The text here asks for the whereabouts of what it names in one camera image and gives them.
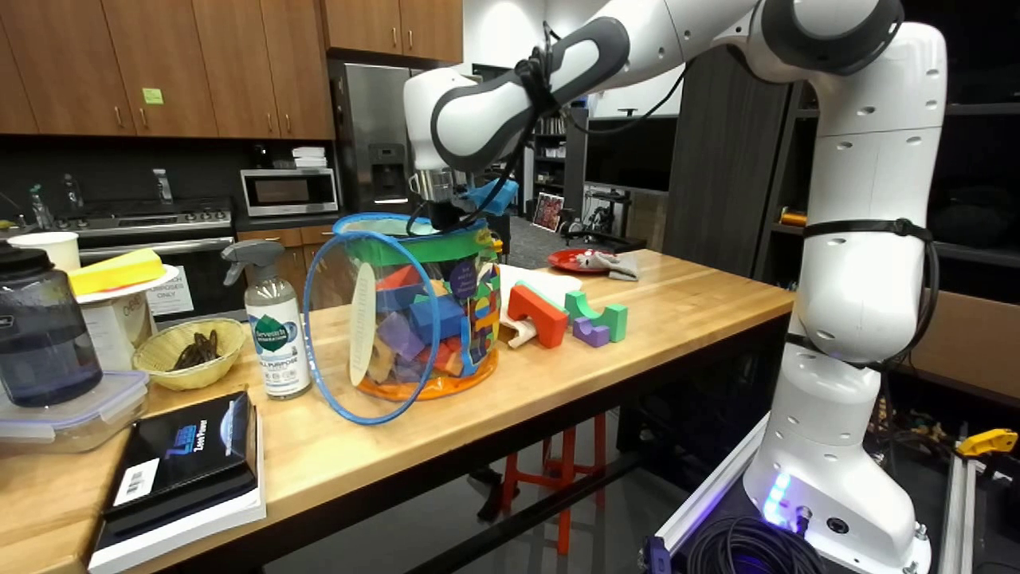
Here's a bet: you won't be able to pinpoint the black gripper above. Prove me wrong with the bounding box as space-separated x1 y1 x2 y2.
410 167 471 233

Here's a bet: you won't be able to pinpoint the red foam block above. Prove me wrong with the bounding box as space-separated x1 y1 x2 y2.
503 285 569 352

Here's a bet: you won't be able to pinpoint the beige wooden block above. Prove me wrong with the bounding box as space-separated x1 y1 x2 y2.
493 316 538 352

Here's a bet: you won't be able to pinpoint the purple foam block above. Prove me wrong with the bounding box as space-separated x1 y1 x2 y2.
569 316 613 352

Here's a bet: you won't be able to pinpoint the green stepped foam block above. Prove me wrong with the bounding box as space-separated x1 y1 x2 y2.
561 290 632 346

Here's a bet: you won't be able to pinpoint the stainless steel fridge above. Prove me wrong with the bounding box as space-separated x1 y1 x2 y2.
328 58 489 221

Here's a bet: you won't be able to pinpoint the black background shelf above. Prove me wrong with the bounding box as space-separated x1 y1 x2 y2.
522 115 591 233

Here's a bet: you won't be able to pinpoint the clear plastic toy bin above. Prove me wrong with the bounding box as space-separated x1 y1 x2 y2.
301 210 505 431

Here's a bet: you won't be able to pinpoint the white folded cloth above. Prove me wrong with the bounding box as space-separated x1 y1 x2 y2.
493 262 587 316

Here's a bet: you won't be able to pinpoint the red plate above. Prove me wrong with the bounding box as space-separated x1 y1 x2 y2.
545 246 632 280

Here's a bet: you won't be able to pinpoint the white stacked containers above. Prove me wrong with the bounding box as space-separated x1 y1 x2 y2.
285 143 331 172

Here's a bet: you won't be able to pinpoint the silver microwave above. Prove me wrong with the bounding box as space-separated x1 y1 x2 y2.
234 167 344 223

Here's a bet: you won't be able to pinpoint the gray cloth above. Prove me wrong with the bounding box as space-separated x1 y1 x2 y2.
578 250 640 285

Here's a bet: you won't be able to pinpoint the wooden cabinet above fridge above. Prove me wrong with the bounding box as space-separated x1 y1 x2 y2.
319 0 464 69

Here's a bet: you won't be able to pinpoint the clear spray bottle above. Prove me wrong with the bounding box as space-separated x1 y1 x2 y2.
216 236 311 402

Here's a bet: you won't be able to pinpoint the black kitchen stove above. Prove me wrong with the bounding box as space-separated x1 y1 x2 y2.
59 206 240 322

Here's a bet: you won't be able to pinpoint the dark food pieces in bowl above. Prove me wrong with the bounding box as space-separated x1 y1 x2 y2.
173 328 224 373

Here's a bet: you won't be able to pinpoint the white paper on stove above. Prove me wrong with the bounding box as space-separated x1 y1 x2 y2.
142 266 196 319

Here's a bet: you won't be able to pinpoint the white plate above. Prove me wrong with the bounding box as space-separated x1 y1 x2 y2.
69 266 184 311

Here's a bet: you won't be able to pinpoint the red metal stool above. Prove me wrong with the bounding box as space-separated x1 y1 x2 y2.
496 409 613 562

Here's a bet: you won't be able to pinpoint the wooden upper kitchen cabinets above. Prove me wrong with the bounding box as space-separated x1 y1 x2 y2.
0 0 338 143

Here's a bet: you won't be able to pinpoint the yellow-green bowl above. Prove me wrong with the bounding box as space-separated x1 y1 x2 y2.
131 316 255 395

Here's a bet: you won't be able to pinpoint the yellow sponge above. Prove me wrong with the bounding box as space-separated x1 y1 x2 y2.
64 246 167 301

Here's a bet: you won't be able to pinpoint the white bucket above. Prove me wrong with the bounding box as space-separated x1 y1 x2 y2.
75 290 161 378

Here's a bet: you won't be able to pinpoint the black book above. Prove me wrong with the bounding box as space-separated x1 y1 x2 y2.
83 390 267 574

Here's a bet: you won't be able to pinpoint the dark translucent water jug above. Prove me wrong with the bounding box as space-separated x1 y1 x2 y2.
0 241 106 411

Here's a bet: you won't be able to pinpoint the clear plastic food container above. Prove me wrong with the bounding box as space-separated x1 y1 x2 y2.
0 368 151 459

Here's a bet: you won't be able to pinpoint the brown side table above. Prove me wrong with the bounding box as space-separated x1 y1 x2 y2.
912 290 1020 411

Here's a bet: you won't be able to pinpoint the yellow hand tool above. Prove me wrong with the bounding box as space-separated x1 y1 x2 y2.
954 425 1020 464

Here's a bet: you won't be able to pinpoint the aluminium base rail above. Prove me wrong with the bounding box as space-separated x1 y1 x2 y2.
640 411 775 574

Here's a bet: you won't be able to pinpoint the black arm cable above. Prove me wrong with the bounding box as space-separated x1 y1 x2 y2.
409 19 943 378

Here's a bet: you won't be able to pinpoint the coiled black cable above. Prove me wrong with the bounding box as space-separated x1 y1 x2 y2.
682 515 826 574

